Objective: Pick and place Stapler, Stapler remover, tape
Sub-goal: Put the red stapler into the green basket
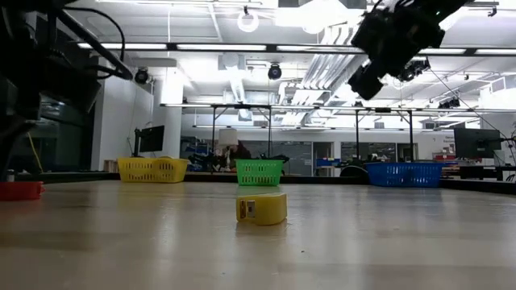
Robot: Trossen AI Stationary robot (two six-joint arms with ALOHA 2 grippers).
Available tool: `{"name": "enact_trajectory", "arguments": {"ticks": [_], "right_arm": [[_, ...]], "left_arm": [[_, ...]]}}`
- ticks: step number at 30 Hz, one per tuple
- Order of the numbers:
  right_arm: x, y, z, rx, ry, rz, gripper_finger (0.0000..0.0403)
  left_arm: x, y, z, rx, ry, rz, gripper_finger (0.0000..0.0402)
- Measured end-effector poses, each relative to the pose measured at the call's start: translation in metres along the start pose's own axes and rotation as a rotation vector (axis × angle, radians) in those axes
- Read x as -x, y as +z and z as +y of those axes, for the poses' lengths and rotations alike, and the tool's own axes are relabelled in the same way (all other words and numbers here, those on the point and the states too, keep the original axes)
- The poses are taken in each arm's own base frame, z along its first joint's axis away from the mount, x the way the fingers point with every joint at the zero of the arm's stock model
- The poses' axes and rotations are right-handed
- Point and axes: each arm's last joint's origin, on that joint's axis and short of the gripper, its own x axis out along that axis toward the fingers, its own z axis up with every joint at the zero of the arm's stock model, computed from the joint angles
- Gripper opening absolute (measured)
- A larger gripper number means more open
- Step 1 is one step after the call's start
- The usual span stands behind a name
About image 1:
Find yellow extension cable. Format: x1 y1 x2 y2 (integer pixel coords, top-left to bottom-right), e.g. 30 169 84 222
27 132 44 174

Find yellow mini stapler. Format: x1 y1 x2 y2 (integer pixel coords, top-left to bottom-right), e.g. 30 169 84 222
235 193 289 226

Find blue plastic basket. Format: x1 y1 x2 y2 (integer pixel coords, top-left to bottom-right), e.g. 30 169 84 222
364 162 444 189

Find white table lamp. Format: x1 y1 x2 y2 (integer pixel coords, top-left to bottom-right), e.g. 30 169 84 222
217 127 239 172

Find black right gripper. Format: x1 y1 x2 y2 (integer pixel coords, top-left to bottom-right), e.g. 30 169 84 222
348 7 444 101

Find green plastic basket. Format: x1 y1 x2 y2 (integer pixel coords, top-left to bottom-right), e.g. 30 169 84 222
235 159 285 187

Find black office chair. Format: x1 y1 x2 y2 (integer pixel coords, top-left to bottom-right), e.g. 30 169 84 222
339 164 368 178

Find black aluminium table frame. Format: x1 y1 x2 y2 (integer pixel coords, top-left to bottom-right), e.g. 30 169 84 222
0 172 516 193

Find black rig frame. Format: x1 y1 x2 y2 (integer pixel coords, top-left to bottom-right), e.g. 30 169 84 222
354 106 414 161
210 103 273 173

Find dark office desk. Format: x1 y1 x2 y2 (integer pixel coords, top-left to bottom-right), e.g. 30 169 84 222
455 163 516 182

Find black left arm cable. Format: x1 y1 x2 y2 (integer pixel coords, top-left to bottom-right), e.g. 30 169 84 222
56 6 135 81

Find black computer monitor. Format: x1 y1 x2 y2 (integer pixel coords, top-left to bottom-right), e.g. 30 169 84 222
134 124 166 158
453 127 502 160

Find yellow plastic basket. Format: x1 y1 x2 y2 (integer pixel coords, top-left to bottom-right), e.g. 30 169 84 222
117 156 190 184

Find red mini stapler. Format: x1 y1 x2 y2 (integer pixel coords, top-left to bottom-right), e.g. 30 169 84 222
0 180 45 201

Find person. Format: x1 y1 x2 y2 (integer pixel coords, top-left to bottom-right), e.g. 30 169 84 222
225 140 253 172

